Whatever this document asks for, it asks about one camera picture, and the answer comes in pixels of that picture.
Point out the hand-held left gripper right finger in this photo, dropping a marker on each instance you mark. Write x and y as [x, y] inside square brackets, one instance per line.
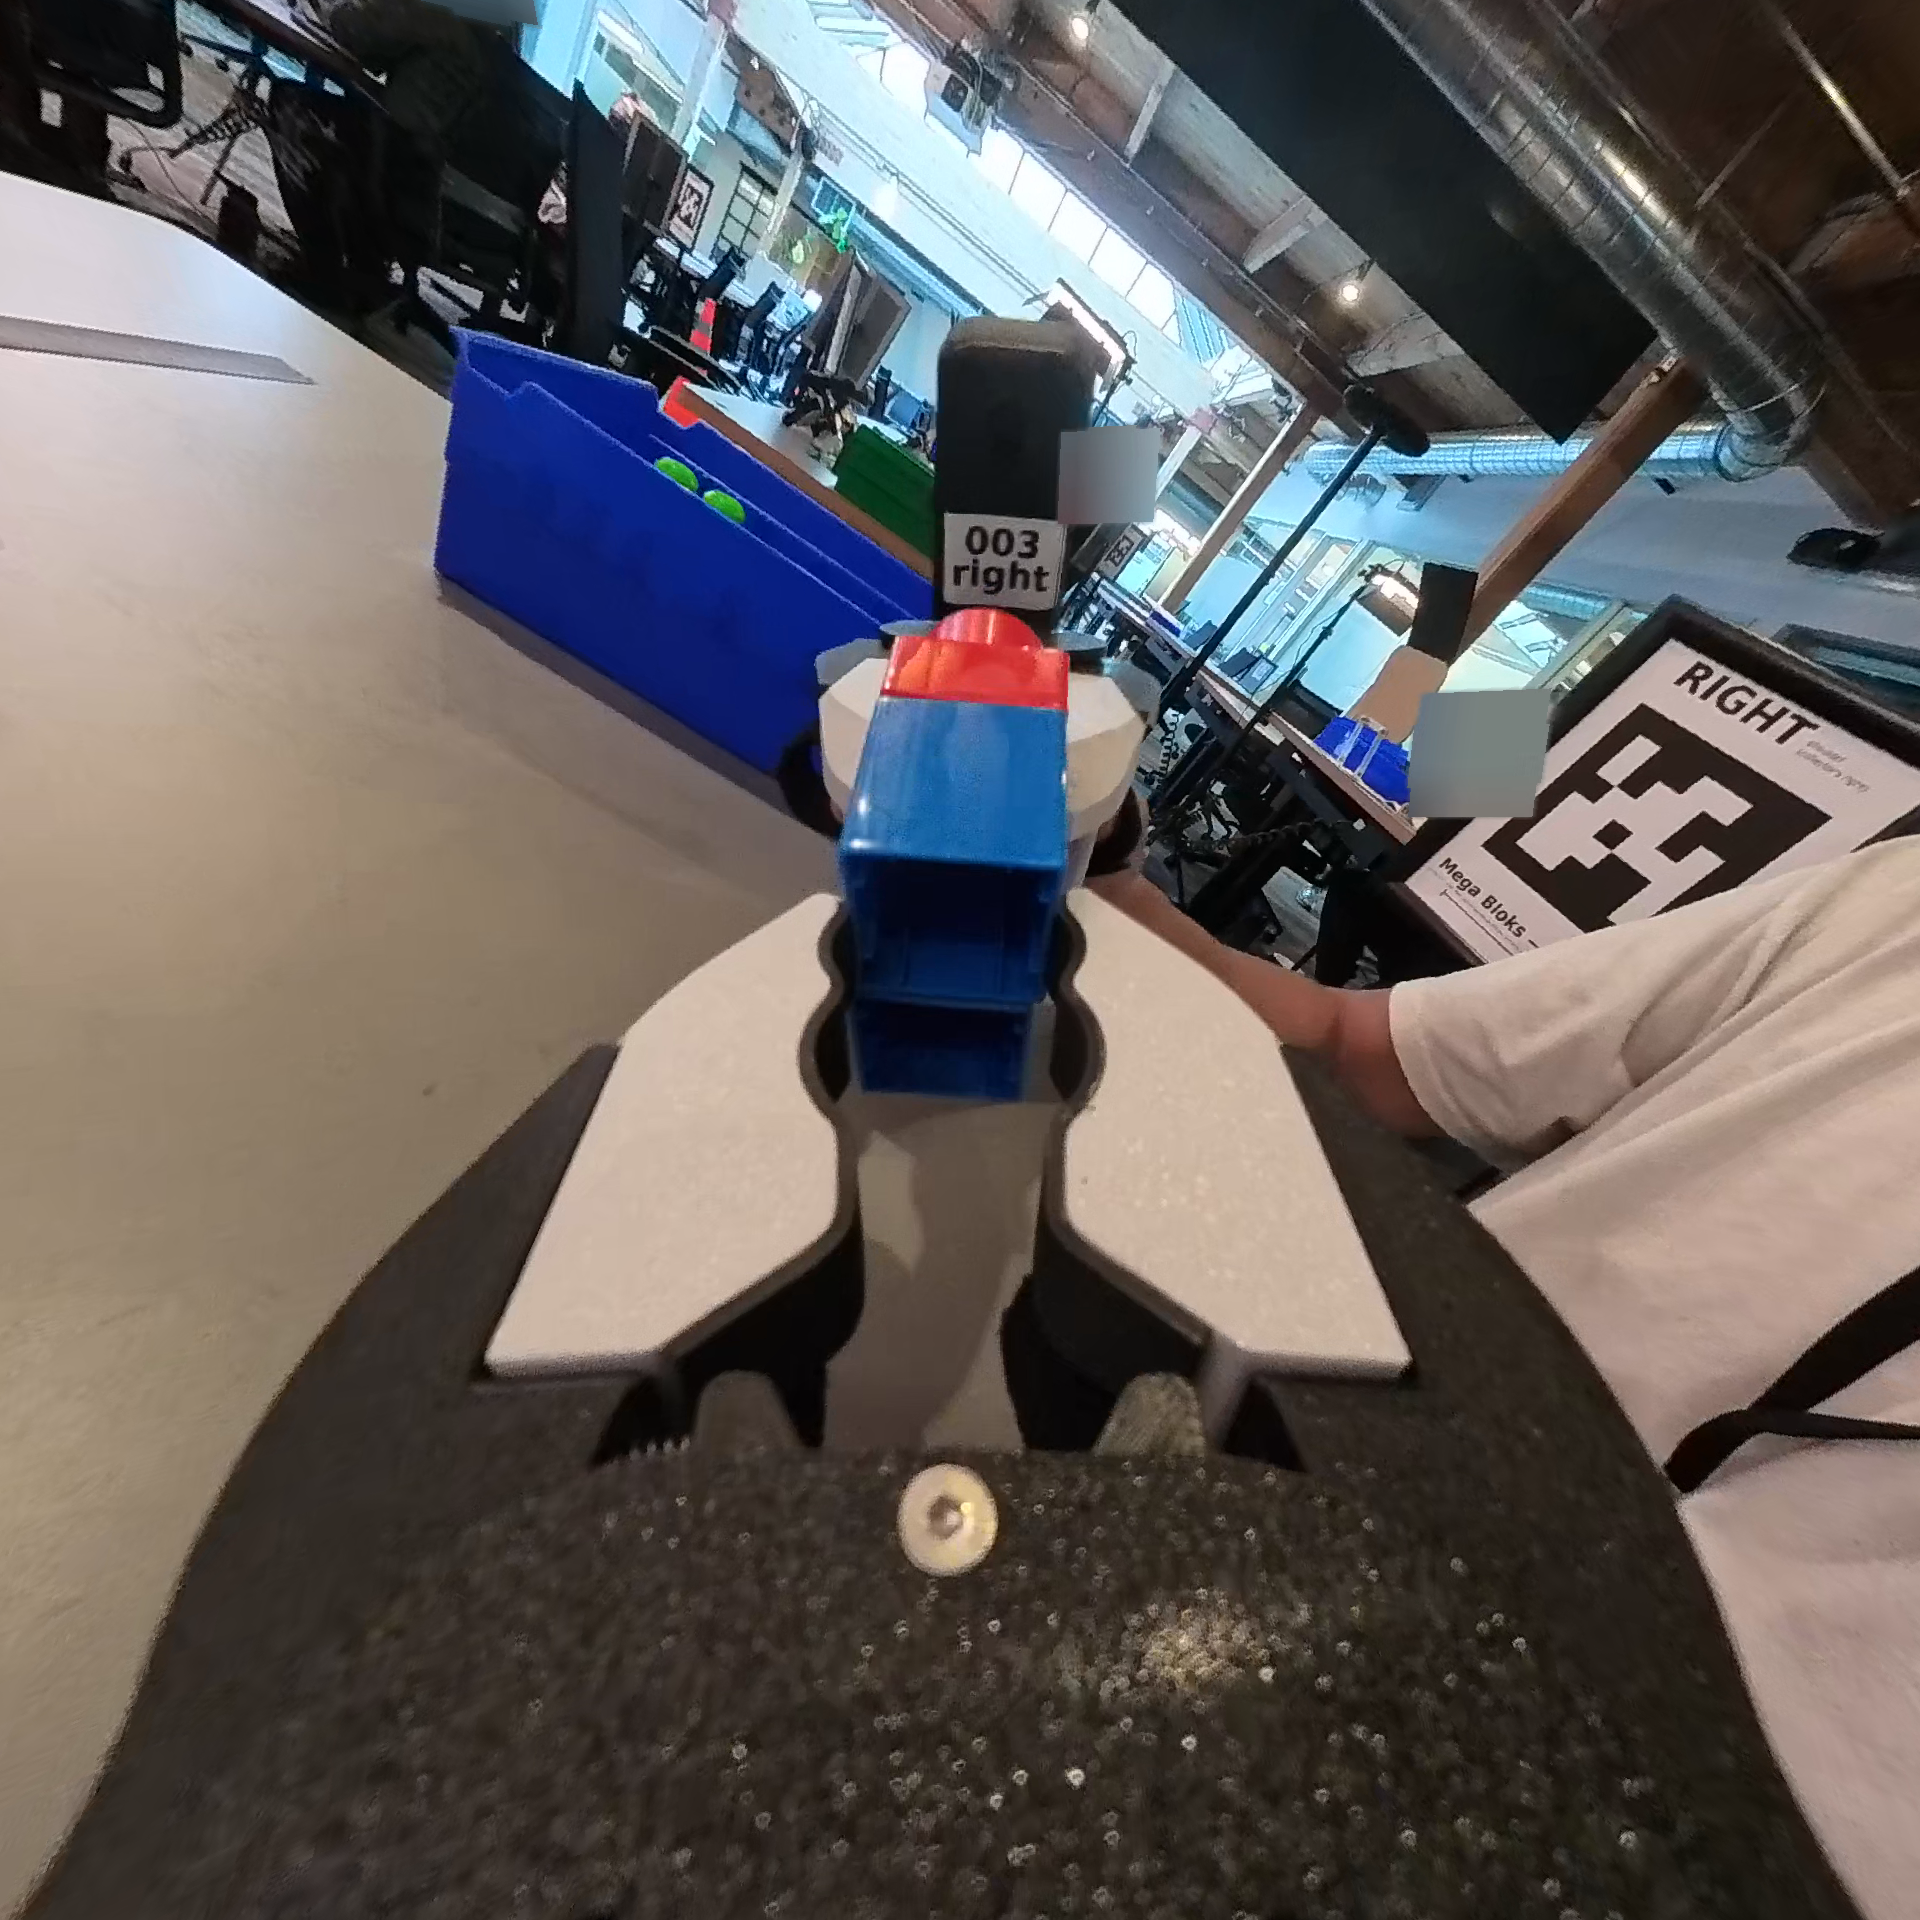
[1230, 1199]

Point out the framed marker sign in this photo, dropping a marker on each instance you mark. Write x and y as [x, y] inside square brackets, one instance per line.
[1682, 810]

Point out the blue single-stud toy block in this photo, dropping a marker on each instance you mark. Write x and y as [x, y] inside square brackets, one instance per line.
[946, 1053]
[953, 781]

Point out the person's right forearm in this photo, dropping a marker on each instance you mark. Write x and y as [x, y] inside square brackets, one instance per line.
[1306, 1022]

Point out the black microphone stand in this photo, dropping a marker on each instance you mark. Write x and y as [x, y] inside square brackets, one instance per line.
[1386, 417]

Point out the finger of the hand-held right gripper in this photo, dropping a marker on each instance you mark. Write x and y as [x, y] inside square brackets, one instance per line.
[854, 721]
[1107, 733]

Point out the metal ventilation duct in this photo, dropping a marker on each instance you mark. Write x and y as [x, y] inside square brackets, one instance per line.
[1650, 197]

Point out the stack of green crates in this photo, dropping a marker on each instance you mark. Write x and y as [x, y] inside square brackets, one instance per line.
[886, 478]

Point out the person's white shirt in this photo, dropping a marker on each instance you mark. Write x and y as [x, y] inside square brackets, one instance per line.
[1724, 1124]

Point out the small blue background bins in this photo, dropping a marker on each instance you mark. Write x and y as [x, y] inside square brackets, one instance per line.
[1356, 751]

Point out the red two-stud toy block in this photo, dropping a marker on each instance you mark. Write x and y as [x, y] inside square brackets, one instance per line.
[976, 662]

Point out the orange traffic cone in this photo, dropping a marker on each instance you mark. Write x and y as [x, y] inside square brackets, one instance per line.
[690, 400]

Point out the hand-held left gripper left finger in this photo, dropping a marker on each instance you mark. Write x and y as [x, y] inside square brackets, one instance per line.
[672, 1199]

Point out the blue plastic storage bin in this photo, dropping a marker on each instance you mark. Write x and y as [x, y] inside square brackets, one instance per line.
[602, 599]

